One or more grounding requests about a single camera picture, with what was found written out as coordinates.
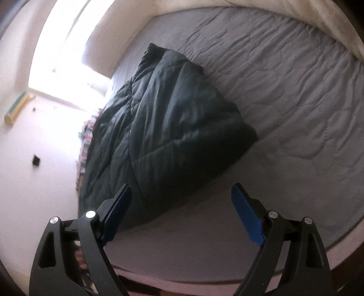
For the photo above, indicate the beige leaf-pattern duvet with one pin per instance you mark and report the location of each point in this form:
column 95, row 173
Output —
column 324, row 15

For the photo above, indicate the grey quilted bed cover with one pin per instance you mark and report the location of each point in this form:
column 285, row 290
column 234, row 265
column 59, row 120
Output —
column 302, row 91

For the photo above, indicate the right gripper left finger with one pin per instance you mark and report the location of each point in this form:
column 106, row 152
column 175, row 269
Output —
column 55, row 270

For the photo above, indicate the white bed headboard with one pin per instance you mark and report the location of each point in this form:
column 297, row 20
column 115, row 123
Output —
column 113, row 34

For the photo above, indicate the dark green puffer jacket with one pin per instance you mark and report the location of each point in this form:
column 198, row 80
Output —
column 166, row 133

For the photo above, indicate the wall air conditioner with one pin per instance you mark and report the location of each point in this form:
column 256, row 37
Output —
column 16, row 108

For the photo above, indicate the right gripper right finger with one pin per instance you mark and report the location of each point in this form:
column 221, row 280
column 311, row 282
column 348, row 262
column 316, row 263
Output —
column 306, row 270

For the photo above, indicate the black wall-mounted box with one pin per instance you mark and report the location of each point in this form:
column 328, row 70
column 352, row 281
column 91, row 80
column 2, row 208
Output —
column 36, row 161

